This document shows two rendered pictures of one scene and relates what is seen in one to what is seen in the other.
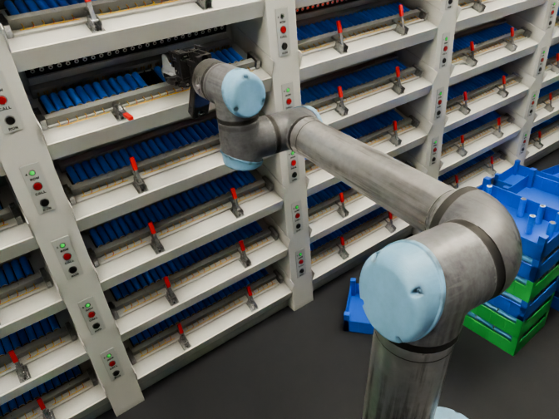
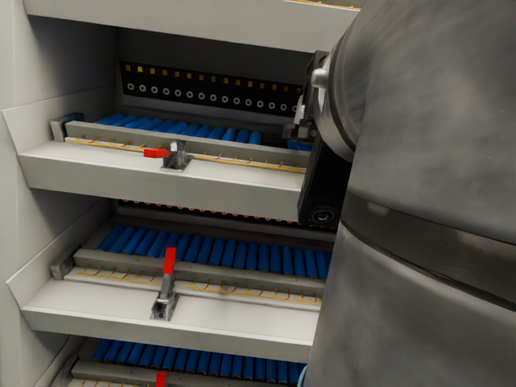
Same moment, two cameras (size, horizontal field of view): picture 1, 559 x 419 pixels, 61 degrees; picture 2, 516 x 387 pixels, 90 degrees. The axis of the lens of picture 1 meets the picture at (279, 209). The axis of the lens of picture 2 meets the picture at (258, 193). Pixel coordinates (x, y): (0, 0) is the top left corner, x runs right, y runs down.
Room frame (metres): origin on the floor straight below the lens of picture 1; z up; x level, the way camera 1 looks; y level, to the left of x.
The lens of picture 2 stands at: (0.87, 0.09, 0.94)
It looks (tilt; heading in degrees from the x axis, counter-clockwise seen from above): 9 degrees down; 32
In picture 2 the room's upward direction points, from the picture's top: 8 degrees clockwise
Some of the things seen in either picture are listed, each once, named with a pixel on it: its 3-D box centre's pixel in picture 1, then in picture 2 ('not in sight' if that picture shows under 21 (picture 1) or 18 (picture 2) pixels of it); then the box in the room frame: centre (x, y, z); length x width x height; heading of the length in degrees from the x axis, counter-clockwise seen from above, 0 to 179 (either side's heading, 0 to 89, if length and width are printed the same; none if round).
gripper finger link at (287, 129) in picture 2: (176, 77); (303, 132); (1.15, 0.22, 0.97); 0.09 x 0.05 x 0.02; 41
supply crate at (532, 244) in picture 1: (511, 214); not in sight; (1.17, -0.71, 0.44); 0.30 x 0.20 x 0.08; 35
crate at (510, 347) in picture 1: (490, 308); not in sight; (1.17, -0.71, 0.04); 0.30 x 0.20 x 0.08; 35
